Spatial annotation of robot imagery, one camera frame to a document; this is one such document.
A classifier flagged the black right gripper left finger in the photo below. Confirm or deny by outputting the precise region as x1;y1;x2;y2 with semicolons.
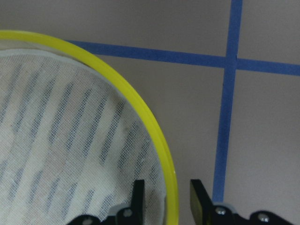
130;180;145;225

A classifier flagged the yellow-rimmed bamboo steamer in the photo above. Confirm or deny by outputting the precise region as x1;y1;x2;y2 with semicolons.
0;30;180;225

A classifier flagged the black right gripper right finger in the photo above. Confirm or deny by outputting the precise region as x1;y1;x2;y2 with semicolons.
190;179;213;225

